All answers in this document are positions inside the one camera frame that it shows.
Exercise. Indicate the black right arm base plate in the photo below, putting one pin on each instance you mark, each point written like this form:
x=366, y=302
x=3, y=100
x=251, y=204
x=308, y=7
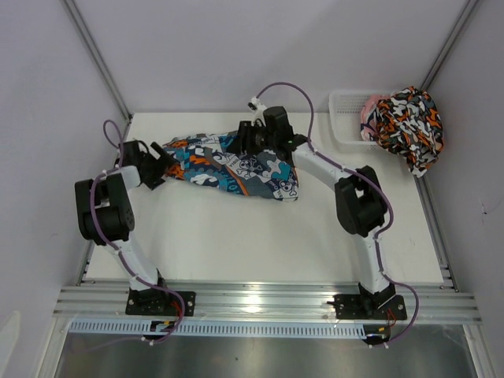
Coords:
x=354, y=307

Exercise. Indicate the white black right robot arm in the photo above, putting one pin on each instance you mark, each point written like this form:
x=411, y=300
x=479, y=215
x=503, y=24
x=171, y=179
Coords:
x=359, y=204

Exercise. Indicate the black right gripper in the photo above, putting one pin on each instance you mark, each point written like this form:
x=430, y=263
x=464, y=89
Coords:
x=243, y=141

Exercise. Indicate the aluminium mounting rail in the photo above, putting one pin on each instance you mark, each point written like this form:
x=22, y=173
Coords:
x=268, y=302

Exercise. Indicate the white plastic basket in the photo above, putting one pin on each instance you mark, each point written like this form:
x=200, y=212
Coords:
x=345, y=116

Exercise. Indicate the pink cloth in basket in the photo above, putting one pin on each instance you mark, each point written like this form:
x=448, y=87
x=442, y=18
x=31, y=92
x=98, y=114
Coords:
x=368, y=118

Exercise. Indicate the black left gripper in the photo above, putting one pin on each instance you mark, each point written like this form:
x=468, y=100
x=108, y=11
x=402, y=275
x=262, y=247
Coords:
x=163, y=164

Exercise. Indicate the white slotted cable duct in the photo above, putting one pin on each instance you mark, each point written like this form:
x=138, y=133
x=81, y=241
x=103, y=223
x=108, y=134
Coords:
x=220, y=328

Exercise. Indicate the left aluminium frame post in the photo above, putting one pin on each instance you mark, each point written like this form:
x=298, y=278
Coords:
x=87, y=39

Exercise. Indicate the orange camouflage shorts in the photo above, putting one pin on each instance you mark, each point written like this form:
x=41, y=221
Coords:
x=409, y=125

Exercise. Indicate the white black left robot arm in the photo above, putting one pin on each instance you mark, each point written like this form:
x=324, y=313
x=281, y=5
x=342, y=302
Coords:
x=105, y=216

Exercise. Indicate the aluminium frame post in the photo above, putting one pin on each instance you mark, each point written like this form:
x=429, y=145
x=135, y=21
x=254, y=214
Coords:
x=87, y=39
x=462, y=21

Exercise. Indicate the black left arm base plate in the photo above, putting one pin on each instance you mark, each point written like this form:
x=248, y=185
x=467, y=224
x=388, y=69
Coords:
x=181, y=303

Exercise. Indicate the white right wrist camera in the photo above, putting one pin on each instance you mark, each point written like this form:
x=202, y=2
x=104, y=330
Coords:
x=257, y=108

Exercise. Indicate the right aluminium frame post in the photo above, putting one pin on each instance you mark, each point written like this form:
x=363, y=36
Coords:
x=462, y=21

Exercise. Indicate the colourful patterned shorts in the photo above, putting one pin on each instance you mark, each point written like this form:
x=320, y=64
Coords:
x=204, y=160

